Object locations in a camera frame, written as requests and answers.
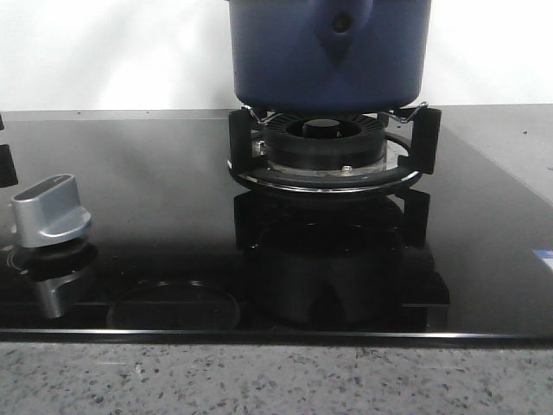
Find dark blue cooking pot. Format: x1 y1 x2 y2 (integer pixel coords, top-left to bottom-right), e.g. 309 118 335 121
228 0 431 114

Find black right gas burner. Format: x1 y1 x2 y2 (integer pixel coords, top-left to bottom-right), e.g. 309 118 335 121
227 107 442 196

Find black glass gas stove top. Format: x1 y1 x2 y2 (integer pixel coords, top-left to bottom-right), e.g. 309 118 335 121
1 115 552 346

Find silver stove control knob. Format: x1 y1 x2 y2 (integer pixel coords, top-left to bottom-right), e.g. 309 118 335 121
11 174 92 248

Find blue white label sticker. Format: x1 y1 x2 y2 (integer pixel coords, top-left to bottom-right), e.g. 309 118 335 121
533 249 553 270

